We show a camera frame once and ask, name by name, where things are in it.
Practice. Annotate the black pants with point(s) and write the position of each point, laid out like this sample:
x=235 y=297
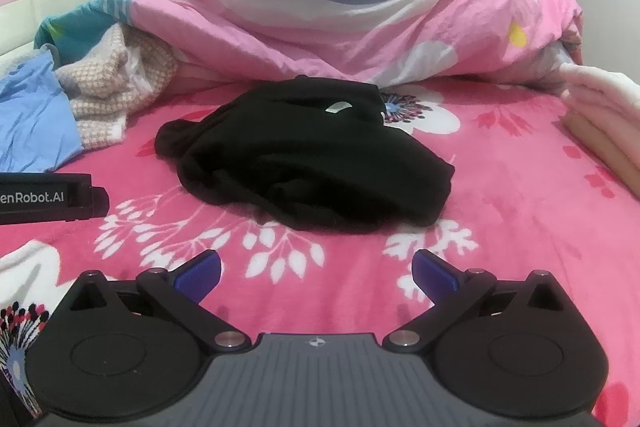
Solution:
x=300 y=157

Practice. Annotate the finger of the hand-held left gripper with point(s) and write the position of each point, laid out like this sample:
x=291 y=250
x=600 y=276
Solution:
x=100 y=202

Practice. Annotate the beige checked knit sweater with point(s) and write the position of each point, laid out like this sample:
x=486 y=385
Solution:
x=100 y=102

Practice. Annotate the white padded headboard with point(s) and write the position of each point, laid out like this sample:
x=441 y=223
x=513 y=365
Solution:
x=20 y=22

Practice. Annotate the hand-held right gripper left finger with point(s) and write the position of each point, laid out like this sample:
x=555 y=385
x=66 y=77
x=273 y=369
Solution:
x=200 y=277

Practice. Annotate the light blue garment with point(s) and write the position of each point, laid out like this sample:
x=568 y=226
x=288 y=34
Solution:
x=30 y=117

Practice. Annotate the pink floral bed sheet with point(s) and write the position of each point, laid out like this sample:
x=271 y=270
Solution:
x=525 y=207

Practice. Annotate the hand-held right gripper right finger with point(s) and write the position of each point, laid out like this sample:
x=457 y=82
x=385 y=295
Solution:
x=435 y=276

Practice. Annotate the pink floral duvet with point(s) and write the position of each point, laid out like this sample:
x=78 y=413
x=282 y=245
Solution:
x=325 y=22

